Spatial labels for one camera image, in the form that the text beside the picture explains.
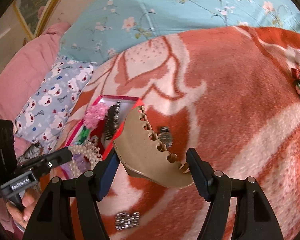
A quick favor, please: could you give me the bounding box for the purple organza scrunchie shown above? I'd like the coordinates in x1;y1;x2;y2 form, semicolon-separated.
63;154;91;179

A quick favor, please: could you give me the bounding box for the white pearl scrunchie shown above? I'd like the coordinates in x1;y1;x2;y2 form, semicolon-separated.
68;140;102;173

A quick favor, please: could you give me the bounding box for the green beaded accessory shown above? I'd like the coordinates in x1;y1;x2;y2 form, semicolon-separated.
77;126;90;145

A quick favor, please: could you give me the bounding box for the beige claw hair clip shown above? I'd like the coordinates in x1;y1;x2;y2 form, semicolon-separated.
113;106;193;189

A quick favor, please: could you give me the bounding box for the black pearl hair comb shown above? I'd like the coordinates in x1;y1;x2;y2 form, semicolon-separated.
104;100;121;140

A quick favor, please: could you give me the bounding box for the pink flower hair accessory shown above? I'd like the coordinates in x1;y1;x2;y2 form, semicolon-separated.
83;102;108;129

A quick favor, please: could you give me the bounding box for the red bow hair clip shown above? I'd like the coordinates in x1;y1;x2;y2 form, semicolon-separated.
89;127;106;147

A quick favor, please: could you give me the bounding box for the left hand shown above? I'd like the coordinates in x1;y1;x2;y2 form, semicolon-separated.
6;188;40;228

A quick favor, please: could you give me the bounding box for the blue bear pattern pillow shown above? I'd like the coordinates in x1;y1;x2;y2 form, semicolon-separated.
15;56;96;153

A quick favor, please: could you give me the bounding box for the silver rhinestone hair clip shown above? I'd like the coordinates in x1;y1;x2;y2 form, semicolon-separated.
115;212;140;231

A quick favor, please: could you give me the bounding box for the pink-rimmed white box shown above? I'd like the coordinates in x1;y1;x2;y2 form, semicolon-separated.
65;95;143;160

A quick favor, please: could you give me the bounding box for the silver wrist watch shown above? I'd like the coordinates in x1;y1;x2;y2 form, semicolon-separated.
158;127;173;148

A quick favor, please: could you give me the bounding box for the orange floral blanket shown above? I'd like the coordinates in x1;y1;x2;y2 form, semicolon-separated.
56;27;300;239

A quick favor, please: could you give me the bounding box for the framed picture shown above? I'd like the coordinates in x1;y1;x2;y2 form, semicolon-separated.
13;0;60;40

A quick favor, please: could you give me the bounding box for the teal floral quilt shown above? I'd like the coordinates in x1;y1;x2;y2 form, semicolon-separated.
59;0;300;64

